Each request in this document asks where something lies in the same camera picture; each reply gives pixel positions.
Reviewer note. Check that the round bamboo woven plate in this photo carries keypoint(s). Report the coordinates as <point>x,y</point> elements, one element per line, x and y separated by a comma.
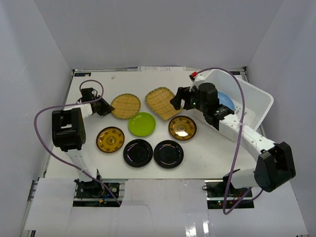
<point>125,106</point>

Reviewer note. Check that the green plate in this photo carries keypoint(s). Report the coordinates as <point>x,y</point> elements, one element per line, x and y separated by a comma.
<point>142,124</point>

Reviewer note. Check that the blue plate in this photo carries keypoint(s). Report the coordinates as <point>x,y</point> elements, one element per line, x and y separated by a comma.
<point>226,100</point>

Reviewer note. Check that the black plate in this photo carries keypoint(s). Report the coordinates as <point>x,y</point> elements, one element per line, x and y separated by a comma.
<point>168,154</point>
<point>138,153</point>

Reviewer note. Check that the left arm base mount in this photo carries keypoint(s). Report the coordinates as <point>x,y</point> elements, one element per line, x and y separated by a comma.
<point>93,194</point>

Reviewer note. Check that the dark label sticker left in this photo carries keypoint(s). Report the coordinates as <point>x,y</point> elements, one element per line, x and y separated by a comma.
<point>86,74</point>

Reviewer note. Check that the papers at table back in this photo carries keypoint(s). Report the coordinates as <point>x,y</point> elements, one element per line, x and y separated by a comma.
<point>161,69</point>

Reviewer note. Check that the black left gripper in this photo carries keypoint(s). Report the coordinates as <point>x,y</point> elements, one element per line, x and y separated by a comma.
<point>102,107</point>

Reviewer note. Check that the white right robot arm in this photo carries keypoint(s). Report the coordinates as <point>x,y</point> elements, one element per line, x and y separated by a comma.
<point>274,161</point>

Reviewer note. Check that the dark label sticker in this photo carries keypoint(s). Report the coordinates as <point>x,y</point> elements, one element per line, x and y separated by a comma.
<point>86,74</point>
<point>235,72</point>

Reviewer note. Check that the dark label sticker right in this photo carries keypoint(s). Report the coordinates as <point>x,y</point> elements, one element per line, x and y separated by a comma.
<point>235,72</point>

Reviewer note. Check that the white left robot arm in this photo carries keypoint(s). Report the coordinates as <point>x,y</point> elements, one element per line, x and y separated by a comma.
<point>68,134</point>

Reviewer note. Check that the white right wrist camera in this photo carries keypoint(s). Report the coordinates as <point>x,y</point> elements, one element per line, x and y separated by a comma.
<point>196,79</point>

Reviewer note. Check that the white plastic bin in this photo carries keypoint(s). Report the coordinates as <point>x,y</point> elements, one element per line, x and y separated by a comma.
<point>249,101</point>

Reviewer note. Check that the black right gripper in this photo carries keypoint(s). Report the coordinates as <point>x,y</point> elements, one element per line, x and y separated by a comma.
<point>183,93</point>

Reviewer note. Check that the yellow patterned plate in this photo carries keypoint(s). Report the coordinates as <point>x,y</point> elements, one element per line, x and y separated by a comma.
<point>110,139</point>
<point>182,128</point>

